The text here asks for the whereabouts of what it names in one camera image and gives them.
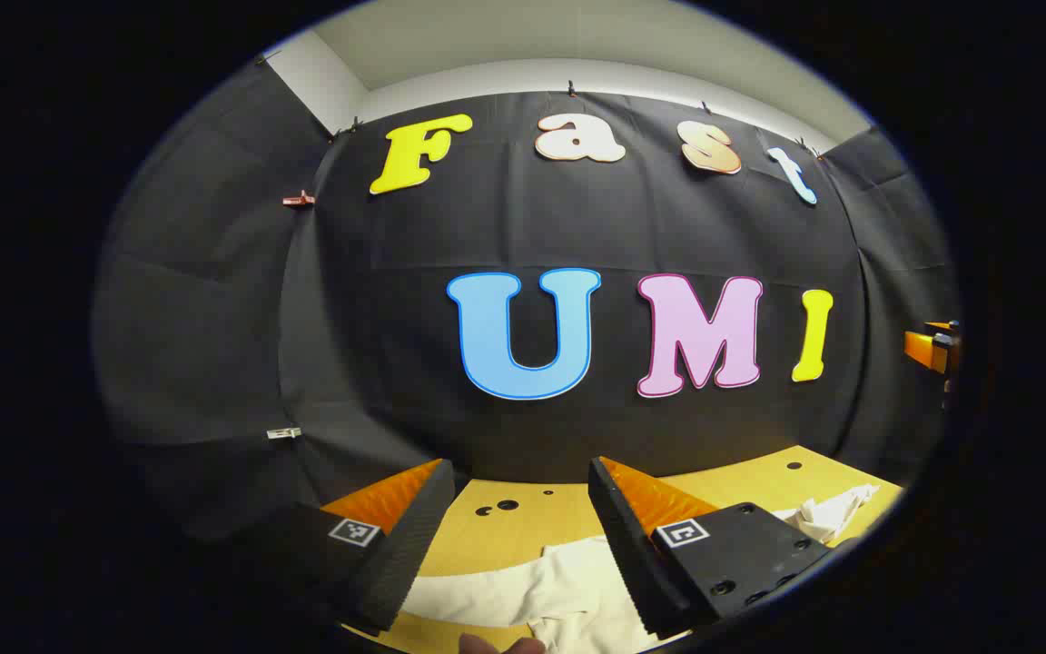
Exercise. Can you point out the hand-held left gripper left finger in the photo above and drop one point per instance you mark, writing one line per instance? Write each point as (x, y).
(414, 545)

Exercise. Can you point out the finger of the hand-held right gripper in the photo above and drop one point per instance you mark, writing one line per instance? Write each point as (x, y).
(922, 350)

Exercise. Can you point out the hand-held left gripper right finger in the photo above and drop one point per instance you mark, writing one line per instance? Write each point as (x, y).
(625, 545)

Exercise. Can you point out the cream white sweatshirt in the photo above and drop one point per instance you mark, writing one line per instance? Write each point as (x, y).
(568, 581)

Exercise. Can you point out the white spring clip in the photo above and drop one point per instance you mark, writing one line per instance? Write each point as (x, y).
(283, 433)

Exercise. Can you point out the black backdrop cloth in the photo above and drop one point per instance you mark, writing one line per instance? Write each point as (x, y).
(396, 318)

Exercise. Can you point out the orange spring clip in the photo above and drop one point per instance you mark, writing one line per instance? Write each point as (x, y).
(298, 198)

